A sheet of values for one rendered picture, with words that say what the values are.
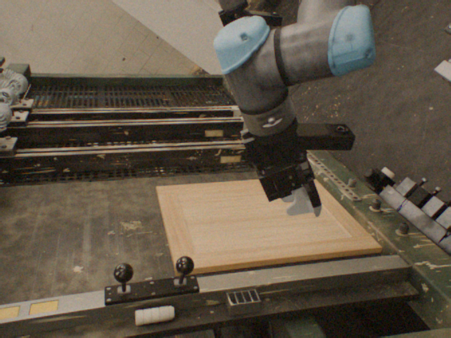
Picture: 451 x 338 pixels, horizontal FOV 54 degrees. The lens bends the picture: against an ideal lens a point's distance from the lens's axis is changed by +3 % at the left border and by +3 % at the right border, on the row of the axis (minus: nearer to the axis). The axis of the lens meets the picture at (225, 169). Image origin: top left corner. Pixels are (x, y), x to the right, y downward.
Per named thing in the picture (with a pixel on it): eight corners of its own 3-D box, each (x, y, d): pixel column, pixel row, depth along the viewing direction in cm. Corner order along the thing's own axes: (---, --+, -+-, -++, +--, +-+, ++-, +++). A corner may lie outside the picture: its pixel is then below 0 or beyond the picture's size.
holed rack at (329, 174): (362, 200, 135) (362, 199, 135) (353, 201, 135) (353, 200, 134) (226, 74, 278) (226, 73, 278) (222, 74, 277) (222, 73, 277)
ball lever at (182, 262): (189, 292, 96) (196, 269, 85) (172, 295, 95) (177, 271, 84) (186, 276, 98) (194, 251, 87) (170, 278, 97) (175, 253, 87)
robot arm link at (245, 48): (264, 32, 51) (201, 50, 54) (290, 108, 57) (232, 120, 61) (274, 4, 56) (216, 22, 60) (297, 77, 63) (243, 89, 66)
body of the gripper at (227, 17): (231, 47, 131) (216, 9, 124) (258, 35, 130) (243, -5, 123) (235, 56, 125) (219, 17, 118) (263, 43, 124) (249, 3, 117)
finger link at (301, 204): (291, 224, 77) (276, 187, 72) (323, 212, 76) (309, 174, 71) (296, 236, 75) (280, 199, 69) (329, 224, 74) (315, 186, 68)
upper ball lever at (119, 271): (133, 300, 93) (134, 277, 82) (115, 303, 92) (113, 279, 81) (132, 283, 95) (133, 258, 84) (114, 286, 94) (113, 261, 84)
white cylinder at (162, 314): (135, 328, 90) (174, 322, 92) (135, 318, 89) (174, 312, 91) (135, 318, 93) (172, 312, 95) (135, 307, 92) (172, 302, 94)
